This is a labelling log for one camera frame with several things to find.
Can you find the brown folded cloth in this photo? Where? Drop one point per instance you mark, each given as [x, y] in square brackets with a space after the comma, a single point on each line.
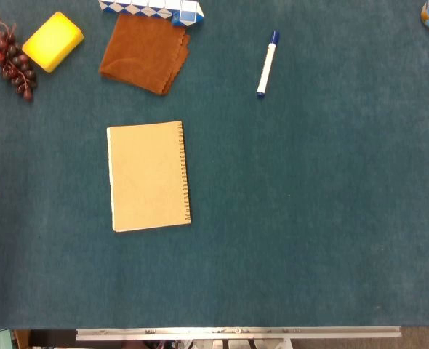
[143, 54]

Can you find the teal felt table cover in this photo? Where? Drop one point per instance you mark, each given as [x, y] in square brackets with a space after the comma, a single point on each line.
[309, 200]

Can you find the blue white snake puzzle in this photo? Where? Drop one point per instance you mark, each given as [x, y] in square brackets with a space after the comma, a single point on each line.
[152, 9]

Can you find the dark red grape bunch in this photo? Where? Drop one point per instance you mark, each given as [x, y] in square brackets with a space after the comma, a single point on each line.
[12, 63]

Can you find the kraft cover spiral notebook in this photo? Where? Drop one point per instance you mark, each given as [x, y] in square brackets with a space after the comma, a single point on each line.
[147, 176]

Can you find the blue white marker pen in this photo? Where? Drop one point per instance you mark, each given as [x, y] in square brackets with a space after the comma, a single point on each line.
[267, 67]

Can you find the yellow sponge block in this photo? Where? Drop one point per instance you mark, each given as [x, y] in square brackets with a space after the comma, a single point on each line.
[52, 41]

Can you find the aluminium table edge rail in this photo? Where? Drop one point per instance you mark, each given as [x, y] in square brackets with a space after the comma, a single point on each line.
[236, 332]

